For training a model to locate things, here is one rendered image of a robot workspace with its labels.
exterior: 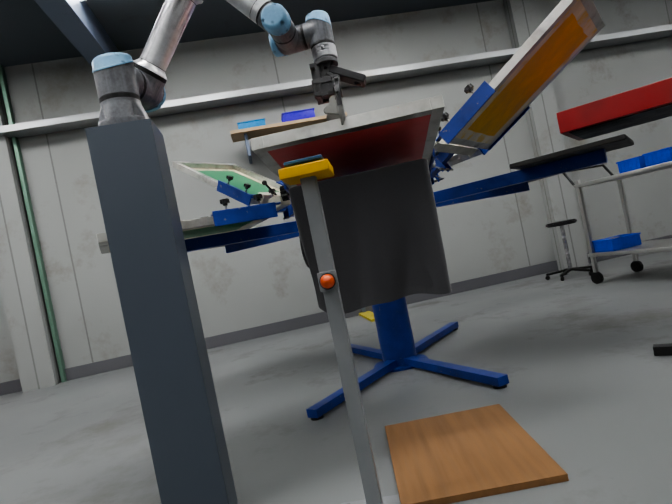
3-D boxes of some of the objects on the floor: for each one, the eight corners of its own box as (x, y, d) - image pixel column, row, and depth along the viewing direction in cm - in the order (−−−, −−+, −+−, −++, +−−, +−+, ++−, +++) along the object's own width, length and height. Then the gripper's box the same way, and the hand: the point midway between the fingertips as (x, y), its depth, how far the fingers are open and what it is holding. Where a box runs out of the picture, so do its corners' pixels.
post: (423, 540, 119) (343, 148, 119) (333, 553, 121) (255, 168, 121) (416, 494, 141) (349, 163, 141) (341, 505, 143) (274, 179, 143)
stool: (610, 272, 478) (598, 214, 478) (566, 281, 473) (554, 223, 473) (580, 271, 526) (569, 218, 526) (540, 280, 521) (529, 226, 521)
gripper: (313, 74, 158) (325, 138, 155) (306, 56, 146) (319, 125, 144) (339, 68, 157) (352, 132, 155) (335, 50, 146) (348, 118, 143)
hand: (344, 122), depth 149 cm, fingers closed on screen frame, 4 cm apart
